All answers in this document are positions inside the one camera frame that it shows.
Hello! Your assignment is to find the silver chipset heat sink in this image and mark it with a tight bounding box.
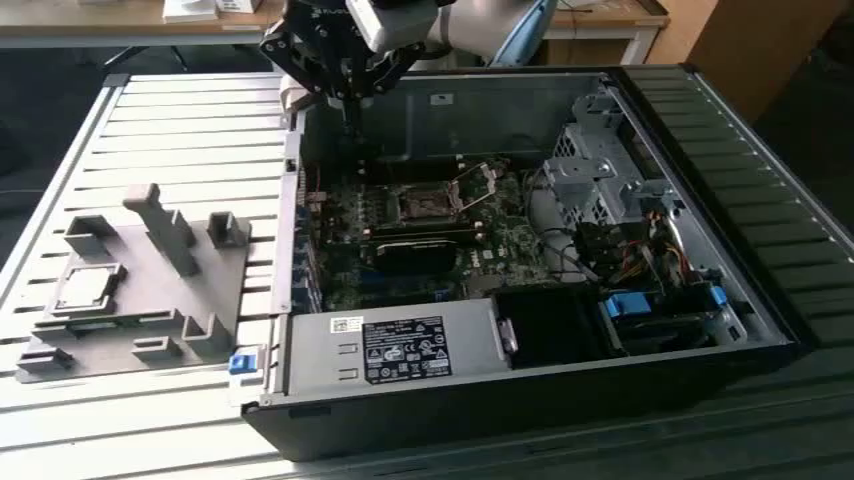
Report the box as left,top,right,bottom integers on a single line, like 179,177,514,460
466,274,502,299

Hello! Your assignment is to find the CPU with silver top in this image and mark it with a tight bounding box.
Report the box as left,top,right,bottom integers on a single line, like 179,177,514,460
56,264,119,309

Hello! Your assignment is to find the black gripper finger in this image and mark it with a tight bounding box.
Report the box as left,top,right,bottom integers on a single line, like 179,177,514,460
354,42,429,138
258,30,355,138

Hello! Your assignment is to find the small graphics card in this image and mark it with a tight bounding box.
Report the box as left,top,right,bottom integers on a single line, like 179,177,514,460
371,239,461,275

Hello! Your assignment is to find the wooden cabinet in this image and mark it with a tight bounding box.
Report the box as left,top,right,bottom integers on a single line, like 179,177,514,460
645,0,844,124

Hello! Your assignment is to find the metal socket cover frame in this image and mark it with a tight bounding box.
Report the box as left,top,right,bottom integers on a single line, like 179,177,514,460
450,162,503,214

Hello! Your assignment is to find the grey parts rack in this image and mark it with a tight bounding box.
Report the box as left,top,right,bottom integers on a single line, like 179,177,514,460
14,182,255,384

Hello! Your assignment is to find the grey power supply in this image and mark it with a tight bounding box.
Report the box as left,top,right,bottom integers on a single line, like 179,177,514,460
284,298,519,397

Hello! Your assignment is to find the coloured wire bundle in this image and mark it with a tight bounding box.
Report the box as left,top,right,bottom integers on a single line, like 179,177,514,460
619,238,690,287

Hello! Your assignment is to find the black open PC case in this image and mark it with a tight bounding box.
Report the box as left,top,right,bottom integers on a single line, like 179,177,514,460
239,64,820,464

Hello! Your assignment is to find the green motherboard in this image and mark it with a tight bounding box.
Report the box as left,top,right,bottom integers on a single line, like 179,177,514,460
296,159,590,314

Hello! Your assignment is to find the large white box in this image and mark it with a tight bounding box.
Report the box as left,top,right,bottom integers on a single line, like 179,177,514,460
162,0,220,25

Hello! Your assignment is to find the pale grey case handle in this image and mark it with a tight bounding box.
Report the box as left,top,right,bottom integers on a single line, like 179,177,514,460
279,74,315,129

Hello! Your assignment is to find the wooden desk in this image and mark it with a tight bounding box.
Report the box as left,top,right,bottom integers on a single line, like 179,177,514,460
0,0,671,66

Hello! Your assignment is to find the blue disk carrier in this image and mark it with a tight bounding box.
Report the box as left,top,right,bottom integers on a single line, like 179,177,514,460
598,291,661,322

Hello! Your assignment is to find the metal drive cage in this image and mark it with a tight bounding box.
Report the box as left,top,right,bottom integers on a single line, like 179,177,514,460
542,89,683,227

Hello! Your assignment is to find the thick black wire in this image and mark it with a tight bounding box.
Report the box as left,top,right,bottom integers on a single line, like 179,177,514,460
523,167,603,282

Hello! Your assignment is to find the CPU socket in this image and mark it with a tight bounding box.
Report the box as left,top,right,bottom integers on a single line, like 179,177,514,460
397,182,463,224

